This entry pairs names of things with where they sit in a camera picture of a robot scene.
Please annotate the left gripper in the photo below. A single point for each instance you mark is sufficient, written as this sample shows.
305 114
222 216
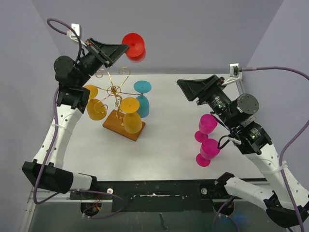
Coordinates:
114 51

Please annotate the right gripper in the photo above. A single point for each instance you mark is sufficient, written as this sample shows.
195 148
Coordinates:
192 88

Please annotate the red wine glass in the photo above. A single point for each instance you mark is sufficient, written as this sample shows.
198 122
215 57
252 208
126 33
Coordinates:
136 47

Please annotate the pink wine glass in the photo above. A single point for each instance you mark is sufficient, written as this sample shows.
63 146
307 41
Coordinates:
206 125
208 151

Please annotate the blue wine glass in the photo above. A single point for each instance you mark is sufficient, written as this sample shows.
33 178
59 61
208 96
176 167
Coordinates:
143 87

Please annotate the pink wine glass front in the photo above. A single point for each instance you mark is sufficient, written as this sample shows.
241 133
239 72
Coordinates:
208 151

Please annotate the yellow wine glass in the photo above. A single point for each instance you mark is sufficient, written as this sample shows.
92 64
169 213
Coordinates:
95 108

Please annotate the orange wine glass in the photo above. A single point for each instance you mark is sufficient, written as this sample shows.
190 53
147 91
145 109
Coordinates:
132 120

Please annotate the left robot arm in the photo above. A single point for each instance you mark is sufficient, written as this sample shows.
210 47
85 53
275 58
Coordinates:
70 101

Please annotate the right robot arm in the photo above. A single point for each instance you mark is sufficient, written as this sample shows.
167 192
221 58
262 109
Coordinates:
287 202

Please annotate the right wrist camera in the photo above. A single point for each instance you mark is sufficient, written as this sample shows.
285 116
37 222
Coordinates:
235 74

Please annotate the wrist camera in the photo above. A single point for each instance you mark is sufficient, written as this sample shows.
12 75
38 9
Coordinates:
75 32
235 74

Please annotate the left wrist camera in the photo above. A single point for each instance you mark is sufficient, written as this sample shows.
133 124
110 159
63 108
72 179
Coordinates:
75 32

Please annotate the gold wire glass rack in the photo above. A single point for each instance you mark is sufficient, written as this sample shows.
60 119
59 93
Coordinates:
114 121

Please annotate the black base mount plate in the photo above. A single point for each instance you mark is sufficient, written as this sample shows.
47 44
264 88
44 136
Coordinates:
156 196

